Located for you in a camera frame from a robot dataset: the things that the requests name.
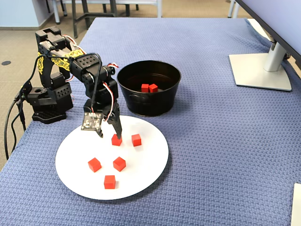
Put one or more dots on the dark grey table frame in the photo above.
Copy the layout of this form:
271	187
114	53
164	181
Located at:
74	23

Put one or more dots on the blue textured cloth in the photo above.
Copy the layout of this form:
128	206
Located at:
211	141

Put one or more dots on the black floor outlet cover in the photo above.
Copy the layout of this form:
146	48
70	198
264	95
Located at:
5	63

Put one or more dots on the white round plate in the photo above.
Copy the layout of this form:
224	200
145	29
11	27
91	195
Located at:
145	169

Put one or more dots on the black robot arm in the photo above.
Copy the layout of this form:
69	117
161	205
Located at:
60	94

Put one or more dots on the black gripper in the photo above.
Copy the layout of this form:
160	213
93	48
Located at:
115	117

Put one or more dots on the red cube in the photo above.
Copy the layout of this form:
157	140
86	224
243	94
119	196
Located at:
153	88
115	142
136	140
109	182
94	164
145	88
119	164

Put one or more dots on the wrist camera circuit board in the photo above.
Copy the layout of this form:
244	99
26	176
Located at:
91	122

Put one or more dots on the white flat object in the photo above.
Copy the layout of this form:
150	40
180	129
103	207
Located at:
296	207

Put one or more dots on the black metal bucket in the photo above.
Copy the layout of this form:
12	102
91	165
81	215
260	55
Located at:
150	106

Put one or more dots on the white metal table leg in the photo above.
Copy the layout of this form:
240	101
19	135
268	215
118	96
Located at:
230	8

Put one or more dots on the monitor with silver stand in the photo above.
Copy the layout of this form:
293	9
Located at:
258	75

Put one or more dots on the black chair leg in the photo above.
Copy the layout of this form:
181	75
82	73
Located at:
127	9
64	8

